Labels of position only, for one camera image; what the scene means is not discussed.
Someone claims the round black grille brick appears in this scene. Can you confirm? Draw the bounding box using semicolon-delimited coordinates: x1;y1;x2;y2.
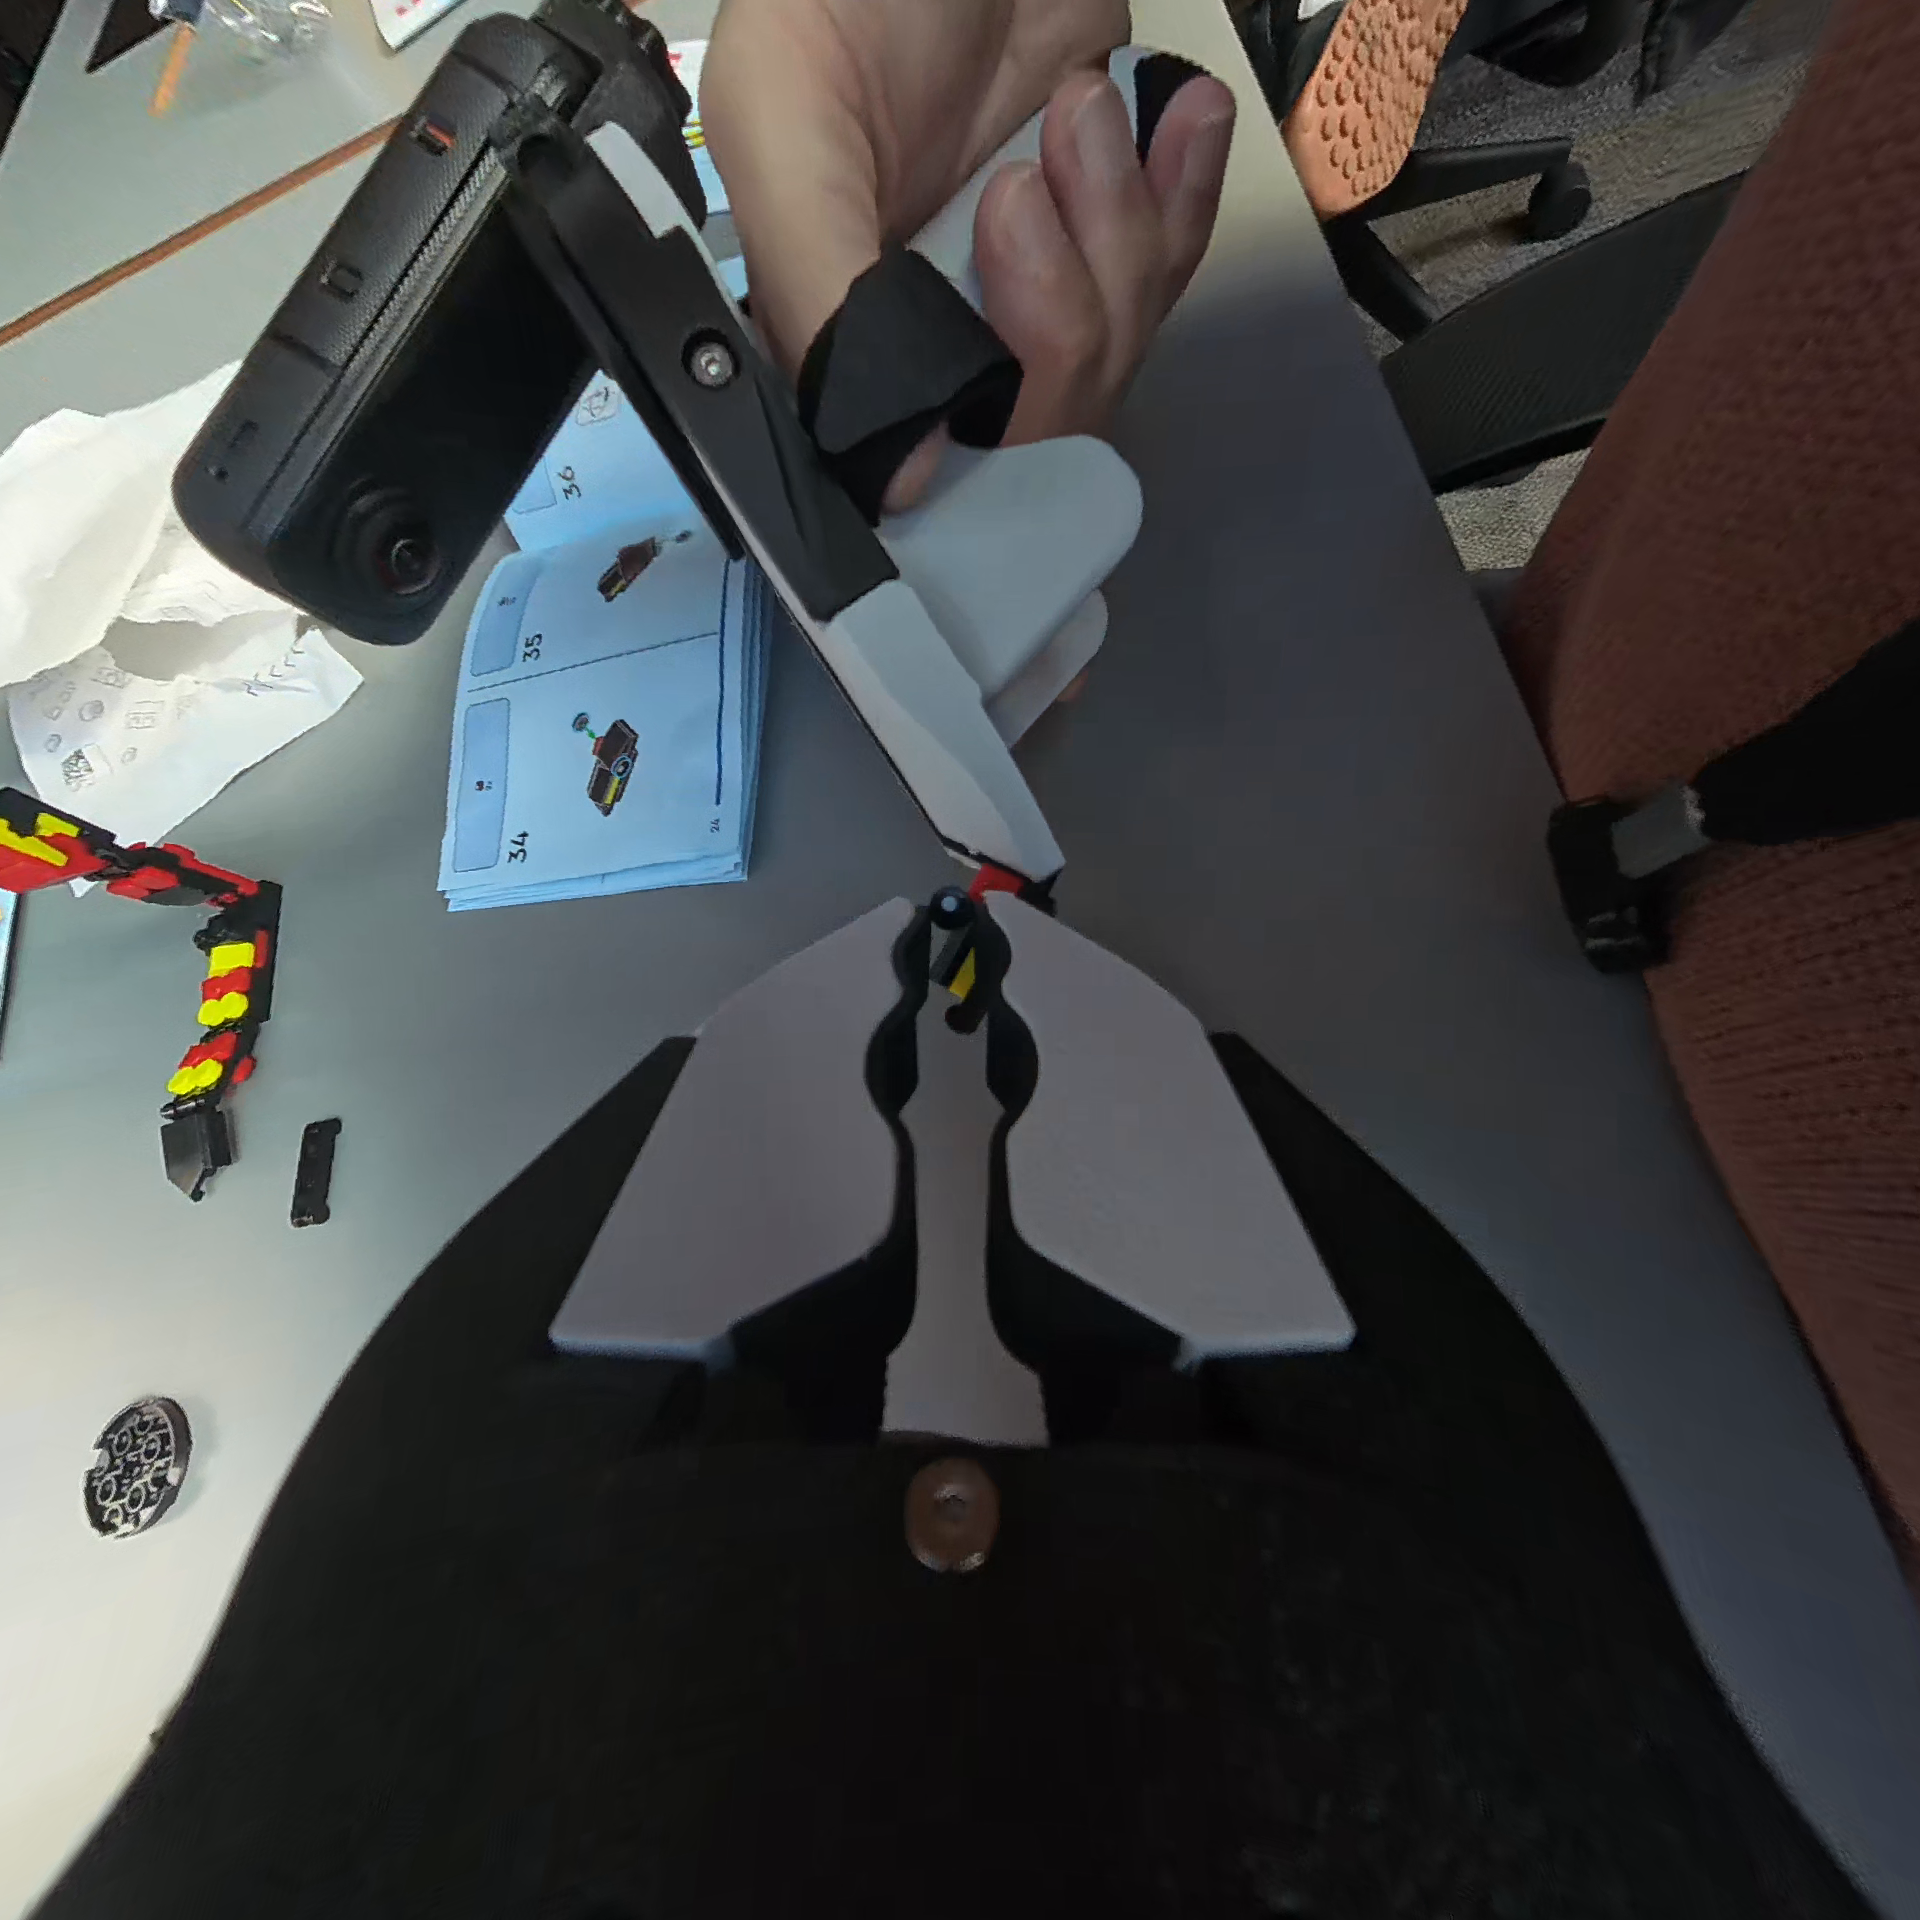
80;1397;193;1542

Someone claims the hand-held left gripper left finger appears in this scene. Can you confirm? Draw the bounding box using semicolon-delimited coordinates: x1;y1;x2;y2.
548;896;920;1366

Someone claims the blue instruction booklet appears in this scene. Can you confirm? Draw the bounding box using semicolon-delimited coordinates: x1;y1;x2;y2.
439;351;774;914

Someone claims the clear plastic bag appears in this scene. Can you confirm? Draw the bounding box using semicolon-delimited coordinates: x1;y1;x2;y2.
193;0;337;63

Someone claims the black strap with buckle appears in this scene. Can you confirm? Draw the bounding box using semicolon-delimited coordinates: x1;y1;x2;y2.
1544;621;1920;976

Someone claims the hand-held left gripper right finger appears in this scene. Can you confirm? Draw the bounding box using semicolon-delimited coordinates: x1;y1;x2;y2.
983;901;1360;1365

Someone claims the person's right hand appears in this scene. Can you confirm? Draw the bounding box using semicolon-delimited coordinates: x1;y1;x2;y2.
697;0;1238;512

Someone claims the red yellow black brick assembly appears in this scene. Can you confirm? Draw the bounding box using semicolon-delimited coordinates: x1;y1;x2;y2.
0;786;284;1120

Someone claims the red yellow black brick piece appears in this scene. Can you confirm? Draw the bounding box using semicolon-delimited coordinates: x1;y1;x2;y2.
928;861;1052;1038

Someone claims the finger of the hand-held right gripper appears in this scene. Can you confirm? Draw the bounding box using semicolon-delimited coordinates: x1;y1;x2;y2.
815;575;1069;916

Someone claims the crumpled white tissue paper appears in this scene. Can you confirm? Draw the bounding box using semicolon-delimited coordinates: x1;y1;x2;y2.
0;359;288;692

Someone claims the grey desk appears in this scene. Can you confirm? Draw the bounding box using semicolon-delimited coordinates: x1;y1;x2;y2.
0;0;1920;1920

